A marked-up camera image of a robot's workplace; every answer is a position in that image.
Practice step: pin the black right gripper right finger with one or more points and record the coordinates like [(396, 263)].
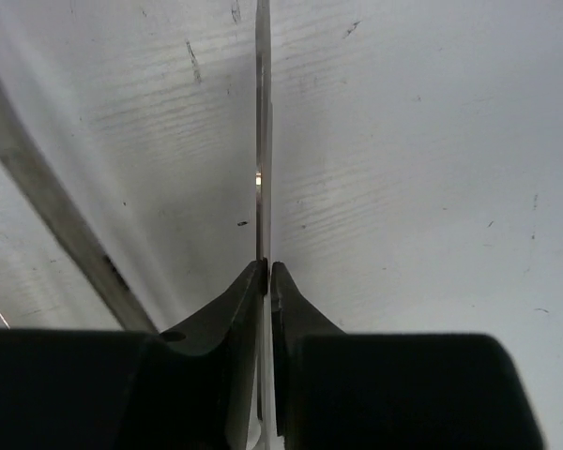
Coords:
[(335, 390)]

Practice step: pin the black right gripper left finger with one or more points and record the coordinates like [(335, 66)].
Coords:
[(189, 387)]

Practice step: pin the metal serving tongs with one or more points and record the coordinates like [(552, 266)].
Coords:
[(31, 171)]

